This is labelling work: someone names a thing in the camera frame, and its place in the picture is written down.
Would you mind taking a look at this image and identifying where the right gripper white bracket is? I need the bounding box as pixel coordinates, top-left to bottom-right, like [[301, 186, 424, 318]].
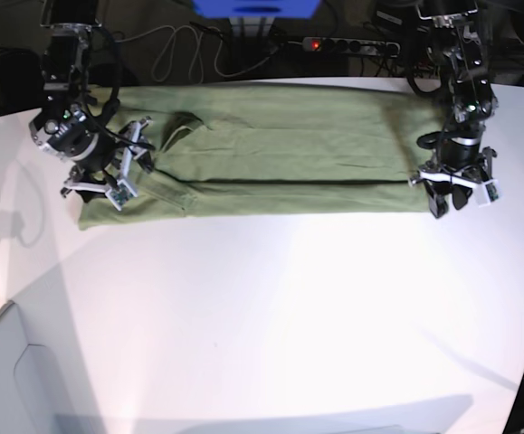
[[60, 116, 155, 211]]

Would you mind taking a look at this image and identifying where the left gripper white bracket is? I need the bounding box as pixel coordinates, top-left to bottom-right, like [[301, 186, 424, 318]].
[[408, 146, 500, 219]]

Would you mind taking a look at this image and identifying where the green T-shirt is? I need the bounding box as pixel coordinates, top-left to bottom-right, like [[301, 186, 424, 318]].
[[78, 82, 443, 230]]

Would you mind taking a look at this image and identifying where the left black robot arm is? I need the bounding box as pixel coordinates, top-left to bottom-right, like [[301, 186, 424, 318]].
[[407, 1, 501, 219]]

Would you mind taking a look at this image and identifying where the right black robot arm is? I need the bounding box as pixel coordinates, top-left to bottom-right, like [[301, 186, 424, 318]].
[[29, 1, 154, 211]]

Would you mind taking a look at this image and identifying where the black power strip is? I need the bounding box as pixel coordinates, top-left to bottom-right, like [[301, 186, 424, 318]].
[[301, 37, 401, 58]]

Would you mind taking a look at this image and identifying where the blue box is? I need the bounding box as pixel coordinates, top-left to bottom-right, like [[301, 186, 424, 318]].
[[194, 0, 321, 19]]

